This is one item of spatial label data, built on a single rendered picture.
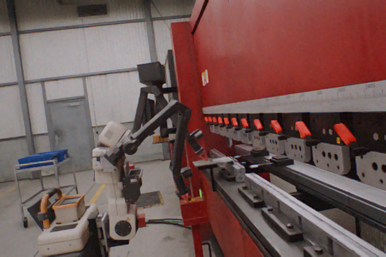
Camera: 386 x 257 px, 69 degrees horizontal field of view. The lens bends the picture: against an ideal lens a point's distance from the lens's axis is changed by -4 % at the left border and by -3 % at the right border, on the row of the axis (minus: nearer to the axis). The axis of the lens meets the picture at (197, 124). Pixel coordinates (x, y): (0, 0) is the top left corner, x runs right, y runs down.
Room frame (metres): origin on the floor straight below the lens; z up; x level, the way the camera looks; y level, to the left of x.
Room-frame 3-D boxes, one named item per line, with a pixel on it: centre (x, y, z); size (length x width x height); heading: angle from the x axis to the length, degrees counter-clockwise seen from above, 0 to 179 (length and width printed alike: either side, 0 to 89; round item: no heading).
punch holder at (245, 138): (1.59, -0.28, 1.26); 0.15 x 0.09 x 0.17; 7
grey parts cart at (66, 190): (4.49, 2.48, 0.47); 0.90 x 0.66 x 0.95; 8
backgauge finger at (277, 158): (1.78, -0.41, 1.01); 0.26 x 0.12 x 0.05; 97
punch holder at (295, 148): (0.99, -0.36, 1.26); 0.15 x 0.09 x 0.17; 7
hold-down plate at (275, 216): (1.15, -0.28, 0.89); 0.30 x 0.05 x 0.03; 7
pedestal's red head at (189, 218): (1.91, 0.11, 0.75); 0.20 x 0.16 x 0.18; 8
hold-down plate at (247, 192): (1.55, -0.23, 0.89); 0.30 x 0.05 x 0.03; 7
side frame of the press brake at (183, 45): (3.15, -0.26, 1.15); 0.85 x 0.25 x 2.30; 97
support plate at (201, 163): (2.14, -0.07, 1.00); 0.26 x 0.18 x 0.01; 97
